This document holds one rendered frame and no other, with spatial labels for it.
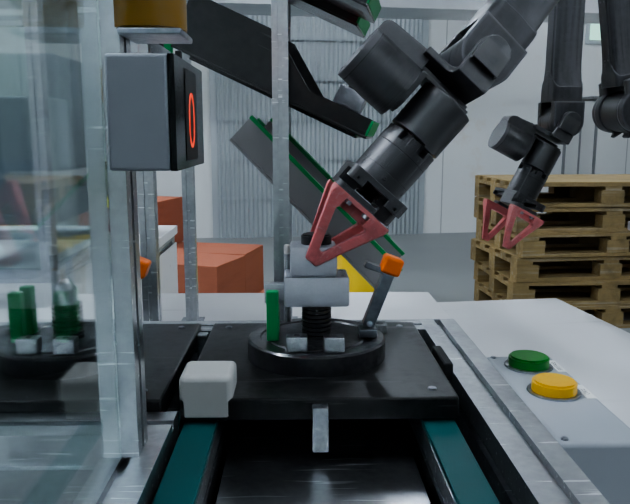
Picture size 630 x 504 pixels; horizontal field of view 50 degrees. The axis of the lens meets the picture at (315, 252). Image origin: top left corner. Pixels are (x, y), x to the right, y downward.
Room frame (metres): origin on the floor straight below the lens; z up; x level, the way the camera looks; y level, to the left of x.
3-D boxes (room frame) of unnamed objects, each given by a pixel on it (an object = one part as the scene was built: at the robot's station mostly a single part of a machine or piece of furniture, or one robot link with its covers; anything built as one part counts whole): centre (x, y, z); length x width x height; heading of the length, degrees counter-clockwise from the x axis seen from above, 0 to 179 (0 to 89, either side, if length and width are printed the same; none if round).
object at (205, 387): (0.57, 0.09, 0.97); 0.05 x 0.05 x 0.04; 1
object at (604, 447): (0.59, -0.22, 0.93); 0.21 x 0.07 x 0.06; 1
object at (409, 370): (0.67, 0.00, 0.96); 0.24 x 0.24 x 0.02; 1
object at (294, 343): (0.62, 0.02, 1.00); 0.02 x 0.01 x 0.02; 91
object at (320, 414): (0.55, 0.00, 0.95); 0.01 x 0.01 x 0.04; 1
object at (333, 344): (0.62, -0.02, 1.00); 0.02 x 0.01 x 0.02; 91
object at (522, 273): (4.55, -1.80, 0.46); 1.28 x 0.88 x 0.91; 95
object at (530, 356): (0.66, -0.22, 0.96); 0.04 x 0.04 x 0.02
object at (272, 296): (0.66, 0.04, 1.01); 0.01 x 0.01 x 0.05; 1
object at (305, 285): (0.67, 0.01, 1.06); 0.08 x 0.04 x 0.07; 92
